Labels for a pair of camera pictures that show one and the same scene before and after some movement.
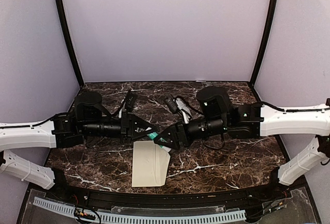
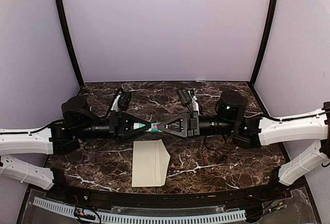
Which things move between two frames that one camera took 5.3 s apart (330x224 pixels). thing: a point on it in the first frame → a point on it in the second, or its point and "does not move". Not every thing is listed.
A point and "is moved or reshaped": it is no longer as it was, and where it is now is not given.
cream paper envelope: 150,163 does not move
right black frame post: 266,28 does not move
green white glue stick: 153,134 is moved or reshaped
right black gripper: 175,137 → 190,127
